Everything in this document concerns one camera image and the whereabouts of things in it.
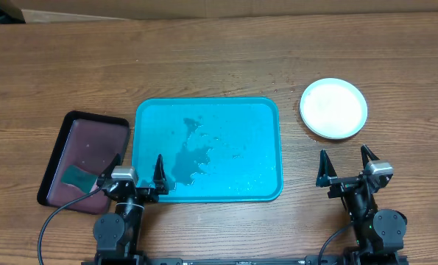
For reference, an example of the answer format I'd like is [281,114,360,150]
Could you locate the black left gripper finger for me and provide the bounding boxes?
[99,154,121,180]
[153,155,168,188]

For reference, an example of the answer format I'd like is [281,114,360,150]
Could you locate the light blue plate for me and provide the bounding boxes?
[299,78,368,140]

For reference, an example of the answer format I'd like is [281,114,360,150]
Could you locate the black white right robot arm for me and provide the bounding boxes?
[314,145,408,264]

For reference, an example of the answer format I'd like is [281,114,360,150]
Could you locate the green pink sponge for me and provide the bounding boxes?
[61,165,97,194]

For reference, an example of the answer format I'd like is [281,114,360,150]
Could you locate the black water tray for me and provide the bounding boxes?
[37,110,130,208]

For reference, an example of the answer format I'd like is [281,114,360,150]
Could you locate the brown cardboard back wall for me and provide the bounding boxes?
[0,0,438,23]

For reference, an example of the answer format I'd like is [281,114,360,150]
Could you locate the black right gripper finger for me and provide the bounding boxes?
[316,149,337,184]
[361,144,379,169]

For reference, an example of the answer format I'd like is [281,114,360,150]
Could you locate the blue plastic tray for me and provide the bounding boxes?
[132,97,283,203]

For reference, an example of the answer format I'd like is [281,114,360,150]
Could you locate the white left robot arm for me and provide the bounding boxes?
[93,155,169,265]

